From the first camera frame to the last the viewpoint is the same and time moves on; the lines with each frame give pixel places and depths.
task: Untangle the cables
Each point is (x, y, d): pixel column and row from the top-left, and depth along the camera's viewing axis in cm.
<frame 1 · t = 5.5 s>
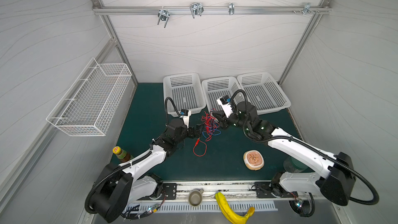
left hand: (199, 121, 84), fingers open
right hand: (216, 108, 74), fingers closed
left white perforated basket: (186, 92, 117), on the table
middle white perforated basket: (214, 87, 117), point 2 cm above the table
right white perforated basket: (263, 93, 117), on the table
round toy food disc: (253, 159, 83), point 2 cm above the table

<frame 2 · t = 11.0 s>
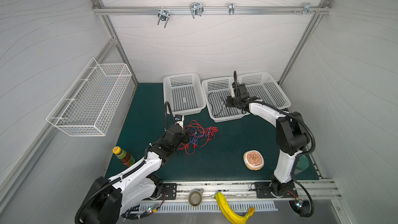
left hand: (188, 125, 85), fingers closed
right hand: (230, 96, 97), fingers closed
the named things where they were.

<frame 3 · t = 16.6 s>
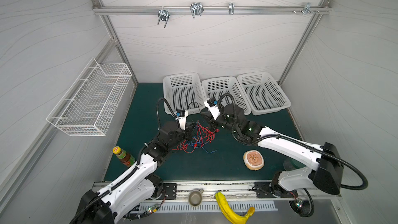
left hand: (197, 121, 77), fingers closed
right hand: (204, 109, 72), fingers closed
the named things where they were.

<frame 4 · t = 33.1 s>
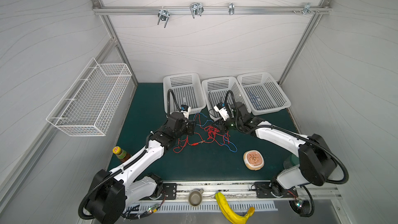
left hand: (196, 119, 82), fingers open
right hand: (214, 120, 83), fingers closed
the named things where they were.

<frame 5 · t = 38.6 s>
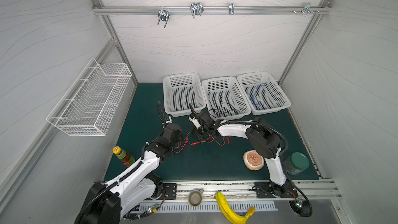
left hand: (178, 127, 86), fingers open
right hand: (196, 127, 95), fingers open
the named things where they were.

